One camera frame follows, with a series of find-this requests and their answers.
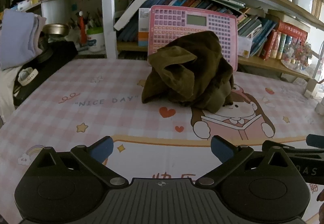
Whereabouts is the thick white book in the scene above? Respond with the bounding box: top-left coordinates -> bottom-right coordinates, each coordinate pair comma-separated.
114,0 -> 152,31

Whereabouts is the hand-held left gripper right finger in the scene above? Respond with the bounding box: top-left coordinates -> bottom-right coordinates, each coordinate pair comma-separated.
194,135 -> 294,190

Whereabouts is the orange and white box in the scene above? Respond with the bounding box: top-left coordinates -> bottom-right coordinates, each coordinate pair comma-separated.
138,8 -> 151,47

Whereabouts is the pale pink folded garment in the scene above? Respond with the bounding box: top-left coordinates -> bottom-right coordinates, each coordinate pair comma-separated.
33,15 -> 47,55

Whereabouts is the gold round tin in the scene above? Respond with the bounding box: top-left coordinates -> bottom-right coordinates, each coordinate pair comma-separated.
43,24 -> 69,36

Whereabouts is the olive brown garment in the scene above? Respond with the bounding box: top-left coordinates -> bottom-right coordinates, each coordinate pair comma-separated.
141,31 -> 234,114

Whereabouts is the white shelf post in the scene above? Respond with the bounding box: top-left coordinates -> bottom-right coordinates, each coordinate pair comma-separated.
101,0 -> 118,60

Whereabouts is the row of blue books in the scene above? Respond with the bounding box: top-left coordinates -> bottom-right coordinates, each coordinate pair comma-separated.
118,0 -> 243,42

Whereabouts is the pink keyboard learning pad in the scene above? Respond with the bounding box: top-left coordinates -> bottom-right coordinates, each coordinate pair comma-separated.
147,5 -> 238,72

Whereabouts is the bunch of pens and brushes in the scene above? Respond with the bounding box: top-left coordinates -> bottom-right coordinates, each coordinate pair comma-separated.
69,8 -> 104,30

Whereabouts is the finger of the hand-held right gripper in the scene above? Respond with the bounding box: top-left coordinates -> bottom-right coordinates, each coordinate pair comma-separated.
306,134 -> 324,148
261,140 -> 324,161

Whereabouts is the person's right hand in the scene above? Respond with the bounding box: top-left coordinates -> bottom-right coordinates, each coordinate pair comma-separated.
316,190 -> 324,217

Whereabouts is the pink checked cartoon desk mat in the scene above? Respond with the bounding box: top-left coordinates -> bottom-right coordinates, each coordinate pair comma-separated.
0,58 -> 324,224

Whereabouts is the red tassel ornament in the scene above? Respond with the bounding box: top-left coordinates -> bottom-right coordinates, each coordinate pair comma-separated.
78,11 -> 85,46

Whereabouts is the white tub with green lid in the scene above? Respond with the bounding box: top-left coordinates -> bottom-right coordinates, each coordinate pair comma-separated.
86,27 -> 105,53

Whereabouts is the white plastic container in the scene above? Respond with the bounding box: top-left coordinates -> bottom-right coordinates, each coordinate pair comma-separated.
41,0 -> 79,32

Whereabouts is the lavender folded garment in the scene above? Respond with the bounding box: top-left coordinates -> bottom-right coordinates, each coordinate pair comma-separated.
0,9 -> 41,71

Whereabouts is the stack of slanted books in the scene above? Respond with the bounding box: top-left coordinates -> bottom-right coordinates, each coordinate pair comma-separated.
237,9 -> 277,57

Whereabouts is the colourful figurine ornament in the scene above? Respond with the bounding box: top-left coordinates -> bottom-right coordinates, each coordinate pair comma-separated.
281,38 -> 313,71

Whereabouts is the row of red books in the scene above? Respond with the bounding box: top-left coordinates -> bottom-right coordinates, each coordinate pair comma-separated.
261,20 -> 308,60

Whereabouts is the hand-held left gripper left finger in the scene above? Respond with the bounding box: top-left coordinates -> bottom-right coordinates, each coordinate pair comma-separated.
30,135 -> 128,190

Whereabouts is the white wristwatch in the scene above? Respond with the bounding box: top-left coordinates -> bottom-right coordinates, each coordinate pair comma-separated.
16,67 -> 39,87

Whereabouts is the small white box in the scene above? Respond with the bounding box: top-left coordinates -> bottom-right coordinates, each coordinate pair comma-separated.
237,35 -> 254,57

